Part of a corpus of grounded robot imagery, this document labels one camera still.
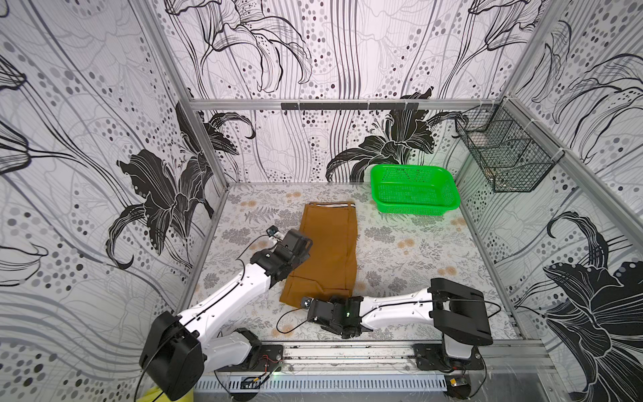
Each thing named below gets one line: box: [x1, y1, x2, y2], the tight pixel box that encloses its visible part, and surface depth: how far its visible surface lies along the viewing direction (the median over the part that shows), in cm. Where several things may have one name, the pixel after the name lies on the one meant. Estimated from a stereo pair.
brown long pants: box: [279, 201, 358, 309], surface depth 90 cm
